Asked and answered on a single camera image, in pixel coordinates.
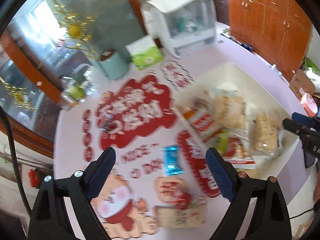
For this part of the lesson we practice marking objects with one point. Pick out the blue snack packet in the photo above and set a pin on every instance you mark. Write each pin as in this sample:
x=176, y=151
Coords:
x=171, y=160

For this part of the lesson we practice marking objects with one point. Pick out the pink plastic stool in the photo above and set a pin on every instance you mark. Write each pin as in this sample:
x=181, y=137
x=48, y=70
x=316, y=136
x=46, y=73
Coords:
x=309, y=105

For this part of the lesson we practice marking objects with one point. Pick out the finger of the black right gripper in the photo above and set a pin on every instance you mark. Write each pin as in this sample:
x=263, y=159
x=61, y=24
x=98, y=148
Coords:
x=304, y=120
x=298, y=129

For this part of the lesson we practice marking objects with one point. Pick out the white bottle sterilizer cabinet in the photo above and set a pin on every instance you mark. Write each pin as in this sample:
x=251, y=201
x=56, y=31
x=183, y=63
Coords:
x=182, y=26

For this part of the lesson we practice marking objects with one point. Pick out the red cookies packet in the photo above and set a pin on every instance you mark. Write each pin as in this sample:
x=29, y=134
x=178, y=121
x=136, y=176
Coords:
x=203, y=123

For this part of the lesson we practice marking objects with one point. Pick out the grey snack bag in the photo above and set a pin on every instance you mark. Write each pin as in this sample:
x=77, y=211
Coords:
x=180, y=208

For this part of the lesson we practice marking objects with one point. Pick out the white plastic storage bin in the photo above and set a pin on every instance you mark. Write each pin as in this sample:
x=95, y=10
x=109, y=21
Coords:
x=228, y=78

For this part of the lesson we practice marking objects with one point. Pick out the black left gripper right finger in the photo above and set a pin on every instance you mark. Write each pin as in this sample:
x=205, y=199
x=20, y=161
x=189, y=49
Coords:
x=270, y=219

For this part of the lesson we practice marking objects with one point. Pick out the clear bag of crackers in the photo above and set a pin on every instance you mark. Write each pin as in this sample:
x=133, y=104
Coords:
x=229, y=111

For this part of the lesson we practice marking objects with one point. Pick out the white squeeze bottle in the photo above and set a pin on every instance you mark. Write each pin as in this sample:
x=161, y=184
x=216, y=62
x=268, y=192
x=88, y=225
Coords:
x=82, y=73

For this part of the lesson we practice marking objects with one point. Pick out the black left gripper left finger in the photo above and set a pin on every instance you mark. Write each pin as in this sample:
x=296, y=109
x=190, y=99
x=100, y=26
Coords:
x=49, y=218

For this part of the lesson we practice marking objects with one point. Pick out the green tissue pack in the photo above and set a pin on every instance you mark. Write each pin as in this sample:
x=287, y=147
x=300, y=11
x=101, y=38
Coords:
x=144, y=52

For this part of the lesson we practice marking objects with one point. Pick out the teal canister with wooden lid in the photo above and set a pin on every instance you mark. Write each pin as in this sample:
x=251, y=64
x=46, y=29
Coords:
x=113, y=64

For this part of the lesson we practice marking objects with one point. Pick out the clear bottle green label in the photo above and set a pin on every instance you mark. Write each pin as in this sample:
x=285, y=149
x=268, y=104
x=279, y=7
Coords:
x=72, y=93

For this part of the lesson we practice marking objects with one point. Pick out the red white shrimp snack bag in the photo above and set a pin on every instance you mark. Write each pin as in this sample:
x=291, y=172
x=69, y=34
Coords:
x=236, y=153

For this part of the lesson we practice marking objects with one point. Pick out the wooden cabinet wall unit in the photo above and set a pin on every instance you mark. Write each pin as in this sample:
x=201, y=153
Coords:
x=278, y=30

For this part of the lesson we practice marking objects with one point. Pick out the clear bag rice cracker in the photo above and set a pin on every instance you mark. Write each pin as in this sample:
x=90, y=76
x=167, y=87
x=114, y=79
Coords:
x=266, y=135

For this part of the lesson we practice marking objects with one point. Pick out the cardboard box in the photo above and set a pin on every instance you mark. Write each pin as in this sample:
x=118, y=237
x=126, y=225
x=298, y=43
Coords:
x=301, y=84

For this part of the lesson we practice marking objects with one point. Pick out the glass door with gold ornament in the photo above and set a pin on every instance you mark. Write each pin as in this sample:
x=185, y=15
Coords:
x=44, y=39

